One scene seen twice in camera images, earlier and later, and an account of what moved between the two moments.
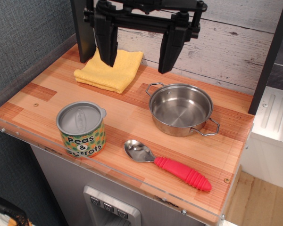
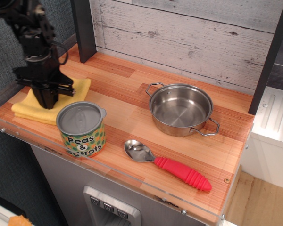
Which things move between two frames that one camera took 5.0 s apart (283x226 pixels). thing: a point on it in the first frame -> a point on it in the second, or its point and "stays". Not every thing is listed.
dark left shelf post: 85,33 stays
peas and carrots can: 82,126 stays
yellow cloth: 98,73 -> 26,106
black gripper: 178,16 -> 40,71
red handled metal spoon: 138,151 stays
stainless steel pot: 176,109 stays
